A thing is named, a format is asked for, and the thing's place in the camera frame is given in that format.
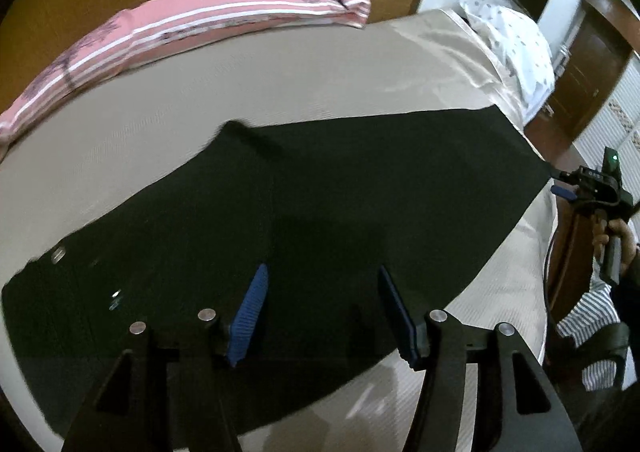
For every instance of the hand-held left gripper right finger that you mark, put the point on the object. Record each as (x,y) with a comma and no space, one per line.
(397,312)

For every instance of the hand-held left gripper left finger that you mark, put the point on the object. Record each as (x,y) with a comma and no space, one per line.
(250,312)

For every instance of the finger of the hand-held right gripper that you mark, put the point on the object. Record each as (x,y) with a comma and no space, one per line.
(559,174)
(562,191)

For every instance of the black pants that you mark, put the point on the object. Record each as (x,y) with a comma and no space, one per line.
(300,212)

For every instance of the person's right hand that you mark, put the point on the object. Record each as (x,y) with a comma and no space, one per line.
(625,242)

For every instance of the white lattice cabinet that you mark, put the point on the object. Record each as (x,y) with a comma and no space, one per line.
(617,122)

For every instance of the brown wooden door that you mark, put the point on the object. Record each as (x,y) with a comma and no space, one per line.
(595,62)

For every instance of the person's striped shirt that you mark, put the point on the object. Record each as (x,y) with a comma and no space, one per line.
(585,322)

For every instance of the white dotted pillow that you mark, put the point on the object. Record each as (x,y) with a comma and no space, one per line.
(515,42)

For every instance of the beige bed sheet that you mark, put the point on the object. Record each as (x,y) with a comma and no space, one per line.
(300,72)

